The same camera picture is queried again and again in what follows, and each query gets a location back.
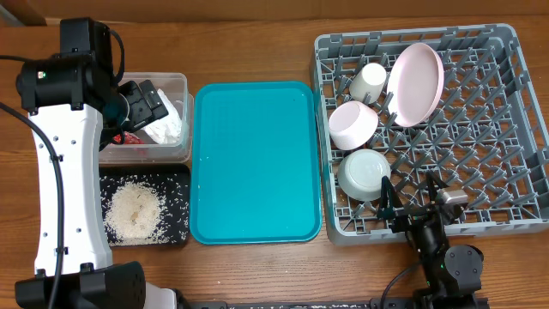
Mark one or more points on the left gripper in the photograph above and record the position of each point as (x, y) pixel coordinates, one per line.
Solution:
(147, 105)

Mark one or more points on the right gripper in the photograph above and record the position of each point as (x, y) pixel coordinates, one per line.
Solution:
(390, 206)

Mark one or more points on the white paper napkin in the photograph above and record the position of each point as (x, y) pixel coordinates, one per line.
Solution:
(167, 129)

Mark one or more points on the red foil wrapper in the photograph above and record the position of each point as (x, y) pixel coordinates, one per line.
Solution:
(126, 138)

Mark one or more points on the grey bowl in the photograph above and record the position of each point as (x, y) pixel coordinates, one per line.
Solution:
(360, 174)

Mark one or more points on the small pink saucer plate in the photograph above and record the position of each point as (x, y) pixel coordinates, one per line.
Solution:
(352, 124)

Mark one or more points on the white rice pile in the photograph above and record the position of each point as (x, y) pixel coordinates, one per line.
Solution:
(135, 212)

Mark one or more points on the white ceramic cup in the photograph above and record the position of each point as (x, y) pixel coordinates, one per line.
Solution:
(368, 84)

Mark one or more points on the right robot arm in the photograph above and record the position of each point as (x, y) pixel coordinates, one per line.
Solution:
(452, 272)

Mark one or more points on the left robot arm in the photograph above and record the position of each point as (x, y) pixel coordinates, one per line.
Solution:
(76, 103)

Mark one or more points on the clear plastic waste bin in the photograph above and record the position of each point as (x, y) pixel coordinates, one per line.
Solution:
(175, 86)

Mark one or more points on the grey plastic dish rack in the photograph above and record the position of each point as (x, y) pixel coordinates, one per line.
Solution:
(486, 136)

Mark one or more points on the black plastic tray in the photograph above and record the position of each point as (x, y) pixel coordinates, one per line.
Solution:
(180, 171)

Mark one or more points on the teal plastic serving tray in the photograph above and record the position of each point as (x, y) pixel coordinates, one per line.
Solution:
(255, 169)

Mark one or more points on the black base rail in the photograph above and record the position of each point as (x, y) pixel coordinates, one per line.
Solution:
(374, 303)

